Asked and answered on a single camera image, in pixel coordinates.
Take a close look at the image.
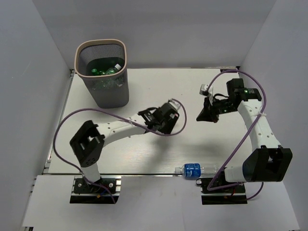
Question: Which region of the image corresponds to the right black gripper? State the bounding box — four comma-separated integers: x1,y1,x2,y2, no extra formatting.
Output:
197,95,237,123

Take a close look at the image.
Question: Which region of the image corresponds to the clear bottle blue label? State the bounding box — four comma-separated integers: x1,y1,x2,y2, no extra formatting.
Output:
175,163,219,179

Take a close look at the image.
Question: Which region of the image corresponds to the clear bottle with white cap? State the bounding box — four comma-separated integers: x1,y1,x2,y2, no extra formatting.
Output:
111,64,122,73

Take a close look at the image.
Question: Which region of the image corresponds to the green bottle with green cap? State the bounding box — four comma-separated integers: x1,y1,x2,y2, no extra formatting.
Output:
98,68,115,75

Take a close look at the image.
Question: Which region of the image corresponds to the green bottle bin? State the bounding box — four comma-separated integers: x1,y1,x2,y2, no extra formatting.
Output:
91,68,99,76

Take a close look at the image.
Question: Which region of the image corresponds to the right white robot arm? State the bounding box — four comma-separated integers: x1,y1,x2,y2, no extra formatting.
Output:
196,78,293,192

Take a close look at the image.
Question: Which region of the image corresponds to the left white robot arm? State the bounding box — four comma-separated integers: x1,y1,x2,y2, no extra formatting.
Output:
70,100,180,192

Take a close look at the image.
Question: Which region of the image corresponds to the grey bin with beige rim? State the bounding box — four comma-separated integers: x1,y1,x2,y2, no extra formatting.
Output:
74,39,129,108

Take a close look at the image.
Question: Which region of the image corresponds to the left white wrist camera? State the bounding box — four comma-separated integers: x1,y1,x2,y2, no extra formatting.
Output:
168,99,181,112

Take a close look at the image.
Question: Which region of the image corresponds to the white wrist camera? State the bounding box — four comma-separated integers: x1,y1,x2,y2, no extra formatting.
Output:
199,84,213,104
168,99,181,112

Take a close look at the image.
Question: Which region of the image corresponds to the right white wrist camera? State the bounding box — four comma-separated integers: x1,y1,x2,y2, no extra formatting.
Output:
199,84,213,104

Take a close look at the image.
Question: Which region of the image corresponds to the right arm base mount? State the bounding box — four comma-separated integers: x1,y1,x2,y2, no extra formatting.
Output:
196,178,247,205

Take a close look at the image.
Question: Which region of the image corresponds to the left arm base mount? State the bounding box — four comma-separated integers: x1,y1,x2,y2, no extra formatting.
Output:
70,175,121,205

